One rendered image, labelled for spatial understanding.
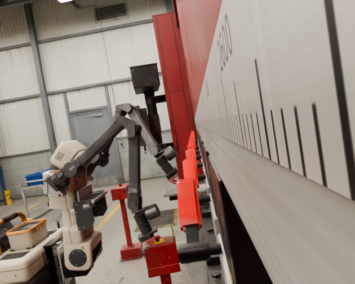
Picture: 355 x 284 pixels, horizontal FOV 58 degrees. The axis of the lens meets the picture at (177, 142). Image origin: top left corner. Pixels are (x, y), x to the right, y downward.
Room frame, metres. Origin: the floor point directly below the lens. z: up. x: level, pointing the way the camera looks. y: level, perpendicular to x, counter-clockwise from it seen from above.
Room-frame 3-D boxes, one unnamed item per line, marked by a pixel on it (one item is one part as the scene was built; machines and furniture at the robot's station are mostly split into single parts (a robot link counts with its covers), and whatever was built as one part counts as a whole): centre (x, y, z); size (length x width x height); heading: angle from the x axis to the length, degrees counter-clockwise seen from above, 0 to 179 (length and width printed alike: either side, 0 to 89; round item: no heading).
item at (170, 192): (1.85, -0.01, 1.00); 0.26 x 0.18 x 0.01; 87
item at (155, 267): (1.64, 0.18, 0.75); 0.20 x 0.16 x 0.18; 6
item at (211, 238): (1.24, -0.07, 0.89); 0.30 x 0.05 x 0.03; 177
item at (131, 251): (3.55, 0.71, 0.41); 0.25 x 0.20 x 0.83; 87
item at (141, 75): (3.12, 0.21, 1.53); 0.51 x 0.25 x 0.85; 5
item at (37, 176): (4.74, 1.97, 0.92); 0.50 x 0.36 x 0.18; 86
